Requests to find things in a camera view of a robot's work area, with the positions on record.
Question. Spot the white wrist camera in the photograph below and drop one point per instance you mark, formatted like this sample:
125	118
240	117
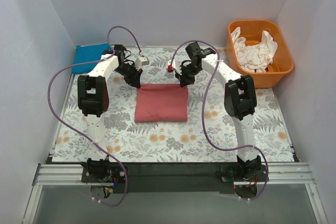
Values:
174	66
141	61

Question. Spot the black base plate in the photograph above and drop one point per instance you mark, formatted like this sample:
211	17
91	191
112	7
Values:
169	177

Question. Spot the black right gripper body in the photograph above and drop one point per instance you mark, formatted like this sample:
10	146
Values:
186	72

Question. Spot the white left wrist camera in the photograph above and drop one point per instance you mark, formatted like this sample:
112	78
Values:
141	61

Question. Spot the aluminium frame rail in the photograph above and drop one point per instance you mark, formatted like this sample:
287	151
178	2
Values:
71	174

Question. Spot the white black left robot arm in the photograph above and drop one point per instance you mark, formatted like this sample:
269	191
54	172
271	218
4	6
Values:
93	101

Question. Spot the folded blue t shirt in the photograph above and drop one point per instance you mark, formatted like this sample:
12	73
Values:
87	54

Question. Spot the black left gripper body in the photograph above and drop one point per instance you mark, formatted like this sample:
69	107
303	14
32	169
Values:
131	72

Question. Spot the orange plastic basket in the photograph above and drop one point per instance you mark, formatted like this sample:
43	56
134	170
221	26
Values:
252	31

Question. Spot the white t shirts in basket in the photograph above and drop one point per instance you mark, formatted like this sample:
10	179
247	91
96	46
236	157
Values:
255	58

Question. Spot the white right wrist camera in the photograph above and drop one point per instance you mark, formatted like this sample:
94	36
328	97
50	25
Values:
174	66

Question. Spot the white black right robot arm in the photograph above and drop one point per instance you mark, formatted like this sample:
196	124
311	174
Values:
239	100

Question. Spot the red t shirt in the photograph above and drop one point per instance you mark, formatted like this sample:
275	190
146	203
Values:
161	103

